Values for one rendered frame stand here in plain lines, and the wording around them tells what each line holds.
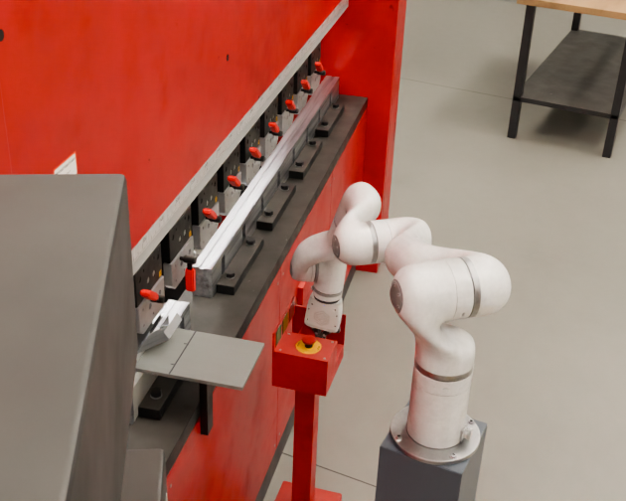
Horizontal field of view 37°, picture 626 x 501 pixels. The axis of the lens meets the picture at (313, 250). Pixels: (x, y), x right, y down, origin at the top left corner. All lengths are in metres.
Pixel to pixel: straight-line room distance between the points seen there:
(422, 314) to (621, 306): 2.86
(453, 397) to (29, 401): 1.40
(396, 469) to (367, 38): 2.42
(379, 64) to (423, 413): 2.39
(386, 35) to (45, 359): 3.51
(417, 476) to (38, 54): 1.12
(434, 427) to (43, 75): 1.02
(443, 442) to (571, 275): 2.82
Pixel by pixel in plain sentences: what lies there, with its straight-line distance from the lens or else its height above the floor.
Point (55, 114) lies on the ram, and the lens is 1.65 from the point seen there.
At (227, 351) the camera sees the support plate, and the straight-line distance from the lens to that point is 2.27.
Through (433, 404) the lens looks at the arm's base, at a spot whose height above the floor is 1.13.
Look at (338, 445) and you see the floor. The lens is 3.53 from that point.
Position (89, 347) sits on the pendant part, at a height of 1.95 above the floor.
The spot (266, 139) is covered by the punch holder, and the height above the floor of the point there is 1.16.
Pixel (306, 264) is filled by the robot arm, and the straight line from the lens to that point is 2.51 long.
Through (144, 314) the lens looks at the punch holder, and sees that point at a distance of 2.16.
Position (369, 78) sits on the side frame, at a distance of 4.15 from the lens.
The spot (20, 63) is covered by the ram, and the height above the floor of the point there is 1.84.
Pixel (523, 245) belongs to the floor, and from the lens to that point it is 4.94.
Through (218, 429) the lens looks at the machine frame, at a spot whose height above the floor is 0.68.
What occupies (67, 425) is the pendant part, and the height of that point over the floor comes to 1.95.
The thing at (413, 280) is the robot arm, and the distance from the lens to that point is 1.78.
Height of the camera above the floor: 2.33
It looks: 30 degrees down
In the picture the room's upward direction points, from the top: 2 degrees clockwise
